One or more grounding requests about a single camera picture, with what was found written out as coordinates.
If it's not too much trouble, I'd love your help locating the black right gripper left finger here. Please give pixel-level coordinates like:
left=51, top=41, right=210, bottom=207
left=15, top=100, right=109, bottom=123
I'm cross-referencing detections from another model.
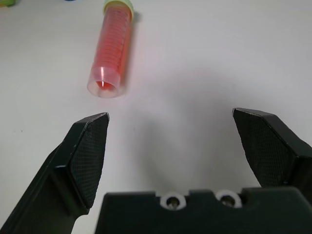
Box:
left=0, top=112, right=110, bottom=234

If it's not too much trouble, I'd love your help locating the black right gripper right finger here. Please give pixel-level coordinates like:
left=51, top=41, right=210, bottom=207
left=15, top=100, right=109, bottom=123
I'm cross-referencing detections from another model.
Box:
left=233, top=107, right=312, bottom=189

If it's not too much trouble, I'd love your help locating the red tube with green cap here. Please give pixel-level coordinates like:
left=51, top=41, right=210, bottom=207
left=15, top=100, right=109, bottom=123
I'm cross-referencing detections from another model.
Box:
left=86, top=0, right=135, bottom=99

